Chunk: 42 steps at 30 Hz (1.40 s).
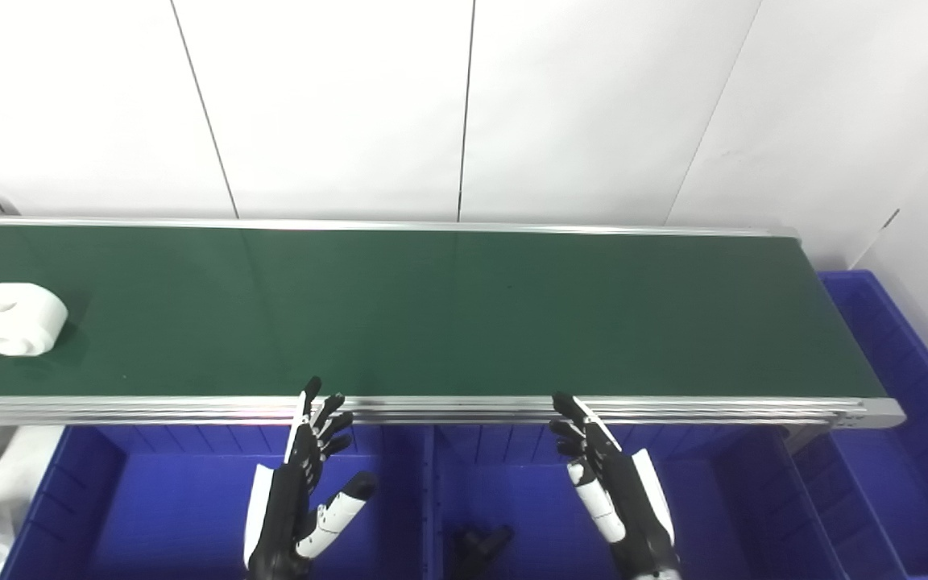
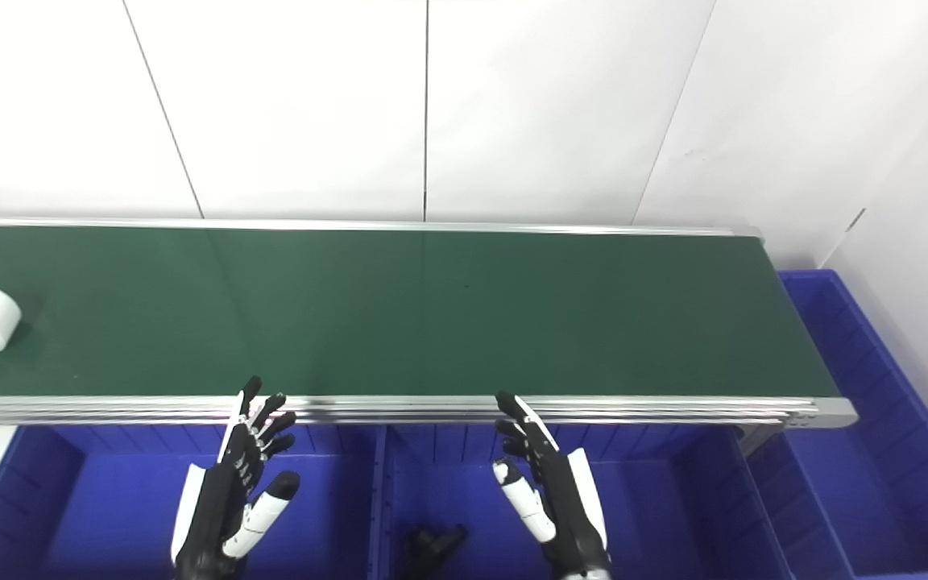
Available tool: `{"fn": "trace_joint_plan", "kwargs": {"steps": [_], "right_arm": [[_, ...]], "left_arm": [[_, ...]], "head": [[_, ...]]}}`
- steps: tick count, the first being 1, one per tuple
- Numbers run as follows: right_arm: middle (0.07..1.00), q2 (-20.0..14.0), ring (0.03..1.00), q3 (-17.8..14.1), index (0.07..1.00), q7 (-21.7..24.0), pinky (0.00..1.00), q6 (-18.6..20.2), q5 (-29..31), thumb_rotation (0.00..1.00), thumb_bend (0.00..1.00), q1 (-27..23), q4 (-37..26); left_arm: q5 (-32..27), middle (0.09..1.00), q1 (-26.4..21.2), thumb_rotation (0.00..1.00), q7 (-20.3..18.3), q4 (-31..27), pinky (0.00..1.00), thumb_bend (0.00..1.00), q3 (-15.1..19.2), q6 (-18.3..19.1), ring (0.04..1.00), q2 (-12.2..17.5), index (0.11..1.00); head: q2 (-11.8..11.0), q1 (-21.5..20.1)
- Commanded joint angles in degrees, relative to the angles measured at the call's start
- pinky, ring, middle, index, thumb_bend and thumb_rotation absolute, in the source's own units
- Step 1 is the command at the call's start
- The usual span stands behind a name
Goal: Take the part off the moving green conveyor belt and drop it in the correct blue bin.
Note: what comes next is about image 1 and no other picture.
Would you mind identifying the white cylindrical part with holes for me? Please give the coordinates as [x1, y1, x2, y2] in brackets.
[0, 283, 69, 357]

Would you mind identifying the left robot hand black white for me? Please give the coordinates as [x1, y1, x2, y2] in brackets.
[242, 376, 379, 580]

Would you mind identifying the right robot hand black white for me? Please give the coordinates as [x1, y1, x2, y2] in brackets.
[549, 392, 683, 580]

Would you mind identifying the black part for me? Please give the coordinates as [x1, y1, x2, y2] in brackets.
[451, 525, 514, 580]

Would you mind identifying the blue plastic bin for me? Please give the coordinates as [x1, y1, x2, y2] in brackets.
[0, 425, 434, 580]
[790, 270, 928, 580]
[422, 425, 850, 580]

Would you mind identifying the green conveyor belt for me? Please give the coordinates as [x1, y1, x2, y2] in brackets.
[0, 215, 907, 431]
[0, 224, 889, 399]

